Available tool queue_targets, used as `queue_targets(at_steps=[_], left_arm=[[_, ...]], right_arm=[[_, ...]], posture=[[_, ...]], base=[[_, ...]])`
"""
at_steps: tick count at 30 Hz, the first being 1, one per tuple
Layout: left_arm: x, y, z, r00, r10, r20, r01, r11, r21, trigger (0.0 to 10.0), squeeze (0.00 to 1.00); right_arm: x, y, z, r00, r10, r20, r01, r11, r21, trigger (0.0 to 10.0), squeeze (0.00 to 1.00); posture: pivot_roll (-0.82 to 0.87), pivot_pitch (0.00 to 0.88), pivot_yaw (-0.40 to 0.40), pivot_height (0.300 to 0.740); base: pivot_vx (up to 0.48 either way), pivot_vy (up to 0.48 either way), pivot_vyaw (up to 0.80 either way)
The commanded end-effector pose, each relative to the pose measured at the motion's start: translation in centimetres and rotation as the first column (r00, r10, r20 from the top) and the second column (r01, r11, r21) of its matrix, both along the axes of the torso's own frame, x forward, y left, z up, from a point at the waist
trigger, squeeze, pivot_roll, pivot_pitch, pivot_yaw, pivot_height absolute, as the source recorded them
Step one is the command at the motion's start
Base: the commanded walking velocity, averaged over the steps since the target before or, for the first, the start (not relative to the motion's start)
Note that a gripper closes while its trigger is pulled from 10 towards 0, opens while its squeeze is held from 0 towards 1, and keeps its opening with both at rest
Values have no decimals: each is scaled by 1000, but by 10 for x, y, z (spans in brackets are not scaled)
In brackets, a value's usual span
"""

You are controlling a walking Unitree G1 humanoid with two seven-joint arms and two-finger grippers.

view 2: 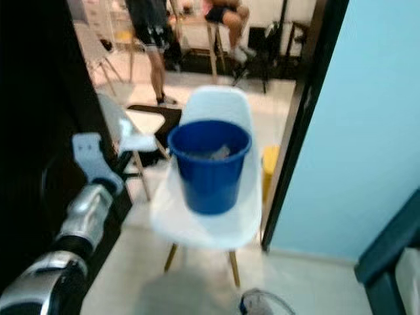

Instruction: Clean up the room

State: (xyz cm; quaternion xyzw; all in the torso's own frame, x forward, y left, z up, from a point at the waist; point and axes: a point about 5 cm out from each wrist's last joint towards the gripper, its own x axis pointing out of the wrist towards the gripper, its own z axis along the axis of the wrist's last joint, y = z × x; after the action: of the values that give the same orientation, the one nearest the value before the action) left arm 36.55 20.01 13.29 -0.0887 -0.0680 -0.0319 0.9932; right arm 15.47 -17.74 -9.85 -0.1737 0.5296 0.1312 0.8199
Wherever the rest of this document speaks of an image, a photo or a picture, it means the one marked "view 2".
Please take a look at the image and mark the grey white shell chair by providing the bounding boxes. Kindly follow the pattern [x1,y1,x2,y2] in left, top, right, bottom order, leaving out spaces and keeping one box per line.
[97,92,138,140]

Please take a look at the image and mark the dark brown side table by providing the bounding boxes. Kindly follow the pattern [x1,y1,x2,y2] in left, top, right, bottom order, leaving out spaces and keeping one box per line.
[126,104,183,159]

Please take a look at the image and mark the blue plastic bucket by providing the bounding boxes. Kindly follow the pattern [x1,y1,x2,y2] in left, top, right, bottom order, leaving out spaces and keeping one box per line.
[168,119,253,216]

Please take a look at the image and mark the crumpled grey paper trash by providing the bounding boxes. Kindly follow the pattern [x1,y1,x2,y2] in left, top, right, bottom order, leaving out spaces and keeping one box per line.
[199,144,232,161]

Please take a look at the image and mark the white chair with wooden legs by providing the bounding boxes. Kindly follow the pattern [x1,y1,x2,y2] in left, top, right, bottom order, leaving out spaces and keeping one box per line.
[150,85,264,289]

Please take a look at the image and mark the black door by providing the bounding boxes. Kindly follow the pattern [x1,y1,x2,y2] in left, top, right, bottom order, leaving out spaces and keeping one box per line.
[0,0,133,293]

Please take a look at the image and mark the standing person in dark shorts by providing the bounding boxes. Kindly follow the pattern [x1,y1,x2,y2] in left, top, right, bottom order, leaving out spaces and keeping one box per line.
[123,0,179,108]

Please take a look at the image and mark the yellow plastic stool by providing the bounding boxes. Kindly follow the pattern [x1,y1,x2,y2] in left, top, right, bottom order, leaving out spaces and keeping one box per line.
[262,144,281,201]

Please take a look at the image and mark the tall wooden stool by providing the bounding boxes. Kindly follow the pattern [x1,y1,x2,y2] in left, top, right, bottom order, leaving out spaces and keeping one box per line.
[203,22,228,84]

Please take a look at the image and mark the seated person in pink top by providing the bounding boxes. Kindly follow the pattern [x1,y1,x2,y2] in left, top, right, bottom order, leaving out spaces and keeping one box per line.
[202,0,257,64]

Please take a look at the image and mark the black tripod stand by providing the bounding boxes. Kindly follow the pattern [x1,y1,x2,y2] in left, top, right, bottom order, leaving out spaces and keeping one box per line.
[232,0,293,94]

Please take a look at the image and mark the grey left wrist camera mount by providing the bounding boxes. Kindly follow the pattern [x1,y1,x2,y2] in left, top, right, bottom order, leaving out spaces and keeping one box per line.
[72,133,125,195]

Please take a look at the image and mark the white wire-leg chair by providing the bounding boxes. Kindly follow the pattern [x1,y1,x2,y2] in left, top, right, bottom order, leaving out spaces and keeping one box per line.
[72,20,117,94]

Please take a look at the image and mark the black door frame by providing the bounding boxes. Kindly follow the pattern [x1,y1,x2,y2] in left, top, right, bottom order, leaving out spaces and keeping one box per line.
[261,0,350,253]

